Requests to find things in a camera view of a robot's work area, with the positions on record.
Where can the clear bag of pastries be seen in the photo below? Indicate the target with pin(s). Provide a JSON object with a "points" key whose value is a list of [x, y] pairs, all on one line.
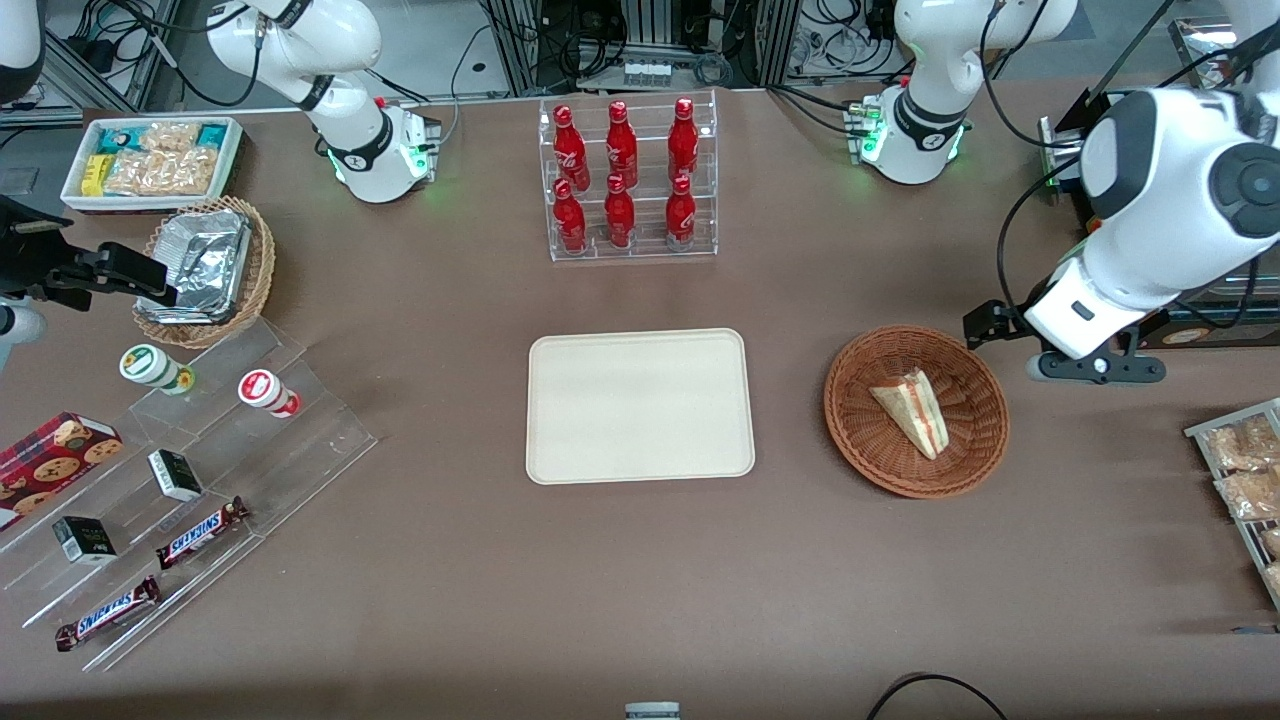
{"points": [[1272, 543], [1245, 445], [1274, 580], [1250, 495]]}

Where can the aluminium frame post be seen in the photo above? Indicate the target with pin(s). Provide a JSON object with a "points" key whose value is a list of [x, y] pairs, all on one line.
{"points": [[515, 45], [778, 40]]}

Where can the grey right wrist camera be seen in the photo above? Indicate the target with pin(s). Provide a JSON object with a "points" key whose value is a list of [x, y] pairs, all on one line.
{"points": [[18, 325]]}

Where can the yellow snack packet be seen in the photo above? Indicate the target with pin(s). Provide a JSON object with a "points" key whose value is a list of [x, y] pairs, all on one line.
{"points": [[94, 175]]}

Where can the Snickers chocolate bar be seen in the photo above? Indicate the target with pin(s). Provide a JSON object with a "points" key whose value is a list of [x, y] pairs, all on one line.
{"points": [[200, 533], [108, 613]]}

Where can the beige plastic tray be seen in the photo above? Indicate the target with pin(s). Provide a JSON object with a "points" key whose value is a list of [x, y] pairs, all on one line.
{"points": [[640, 405]]}

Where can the large brown wicker basket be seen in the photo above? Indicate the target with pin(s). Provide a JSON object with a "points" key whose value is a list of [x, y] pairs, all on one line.
{"points": [[870, 440]]}

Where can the silver metal box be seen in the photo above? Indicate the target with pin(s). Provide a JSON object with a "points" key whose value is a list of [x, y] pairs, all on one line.
{"points": [[1055, 140]]}

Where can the small dark green box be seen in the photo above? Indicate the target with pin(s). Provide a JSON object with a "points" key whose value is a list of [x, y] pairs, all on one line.
{"points": [[84, 540], [175, 475]]}

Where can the clear acrylic stepped shelf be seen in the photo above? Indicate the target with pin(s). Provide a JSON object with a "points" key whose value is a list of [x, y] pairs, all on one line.
{"points": [[300, 440]]}

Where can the triangular sandwich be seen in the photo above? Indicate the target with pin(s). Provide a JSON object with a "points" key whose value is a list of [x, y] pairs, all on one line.
{"points": [[915, 410]]}

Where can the clear acrylic bottle rack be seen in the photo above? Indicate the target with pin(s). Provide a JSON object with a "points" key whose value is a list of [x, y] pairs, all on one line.
{"points": [[648, 252]]}

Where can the crumpled silver foil package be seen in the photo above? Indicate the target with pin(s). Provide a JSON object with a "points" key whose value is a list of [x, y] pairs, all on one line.
{"points": [[205, 265]]}

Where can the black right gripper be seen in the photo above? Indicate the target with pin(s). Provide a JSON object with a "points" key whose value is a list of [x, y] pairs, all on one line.
{"points": [[30, 262]]}

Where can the dark grey left wrist camera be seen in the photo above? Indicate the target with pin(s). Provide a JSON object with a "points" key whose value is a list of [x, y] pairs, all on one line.
{"points": [[1100, 368]]}

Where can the white rectangular snack bin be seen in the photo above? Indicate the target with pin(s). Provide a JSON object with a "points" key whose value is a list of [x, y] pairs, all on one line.
{"points": [[232, 165]]}

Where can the red plaid cookie box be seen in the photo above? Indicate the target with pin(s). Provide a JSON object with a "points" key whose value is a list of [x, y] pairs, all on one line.
{"points": [[50, 460]]}

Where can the white power strip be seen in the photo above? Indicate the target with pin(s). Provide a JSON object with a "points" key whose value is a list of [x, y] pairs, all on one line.
{"points": [[645, 72]]}

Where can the tray of packaged snacks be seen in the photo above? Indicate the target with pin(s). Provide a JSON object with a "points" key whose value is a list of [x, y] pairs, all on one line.
{"points": [[1197, 432]]}

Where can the small light wicker basket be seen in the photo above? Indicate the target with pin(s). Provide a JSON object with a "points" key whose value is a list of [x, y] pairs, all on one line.
{"points": [[258, 275]]}

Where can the small clear cookie bag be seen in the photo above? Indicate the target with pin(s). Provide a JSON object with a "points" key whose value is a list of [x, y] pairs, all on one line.
{"points": [[170, 135]]}

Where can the red cola bottle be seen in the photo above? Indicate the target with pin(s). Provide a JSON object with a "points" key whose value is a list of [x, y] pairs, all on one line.
{"points": [[572, 150], [680, 215], [619, 218], [683, 140], [621, 145], [569, 222]]}

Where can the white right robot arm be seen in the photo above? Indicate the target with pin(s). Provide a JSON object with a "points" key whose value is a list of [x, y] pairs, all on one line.
{"points": [[350, 150]]}

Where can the teal snack packet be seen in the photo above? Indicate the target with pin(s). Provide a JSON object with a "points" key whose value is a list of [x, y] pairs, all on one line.
{"points": [[211, 136], [115, 140]]}

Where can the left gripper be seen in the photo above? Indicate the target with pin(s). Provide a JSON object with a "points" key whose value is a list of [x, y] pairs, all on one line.
{"points": [[988, 322]]}

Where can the red lid cup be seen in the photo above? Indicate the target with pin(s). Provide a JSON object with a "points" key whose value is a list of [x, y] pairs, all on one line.
{"points": [[265, 391]]}

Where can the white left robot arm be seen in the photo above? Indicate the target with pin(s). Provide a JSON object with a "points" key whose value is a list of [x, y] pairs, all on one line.
{"points": [[1150, 170]]}

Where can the small grey device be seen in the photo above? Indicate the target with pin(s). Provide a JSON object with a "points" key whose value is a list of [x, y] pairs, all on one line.
{"points": [[652, 712]]}

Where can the green lid cup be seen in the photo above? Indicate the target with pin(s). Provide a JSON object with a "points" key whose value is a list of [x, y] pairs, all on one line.
{"points": [[148, 366]]}

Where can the large clear cookie bag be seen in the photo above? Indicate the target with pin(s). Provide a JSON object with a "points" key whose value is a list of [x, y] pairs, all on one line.
{"points": [[160, 172]]}

